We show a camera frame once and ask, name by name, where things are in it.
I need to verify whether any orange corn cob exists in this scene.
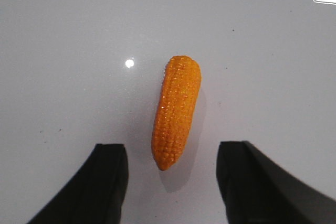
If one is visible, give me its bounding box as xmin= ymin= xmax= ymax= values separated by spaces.
xmin=151 ymin=56 xmax=202 ymax=171

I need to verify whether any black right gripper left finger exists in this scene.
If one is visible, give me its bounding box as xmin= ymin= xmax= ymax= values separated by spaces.
xmin=30 ymin=144 xmax=129 ymax=223

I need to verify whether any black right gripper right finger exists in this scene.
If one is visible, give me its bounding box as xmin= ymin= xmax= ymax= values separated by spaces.
xmin=216 ymin=141 xmax=335 ymax=223

